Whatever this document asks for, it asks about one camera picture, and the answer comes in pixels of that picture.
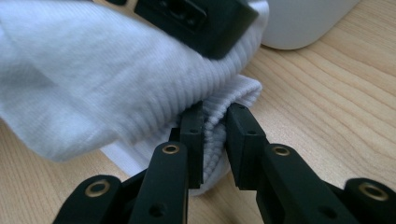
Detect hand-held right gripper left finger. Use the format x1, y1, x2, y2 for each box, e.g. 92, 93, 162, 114
129, 101, 205, 224

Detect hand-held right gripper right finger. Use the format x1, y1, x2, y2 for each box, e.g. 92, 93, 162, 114
225, 102, 359, 224

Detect white sock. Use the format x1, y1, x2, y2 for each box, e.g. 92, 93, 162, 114
0, 0, 270, 197

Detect white compartment storage box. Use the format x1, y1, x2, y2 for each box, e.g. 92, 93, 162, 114
261, 0, 362, 50

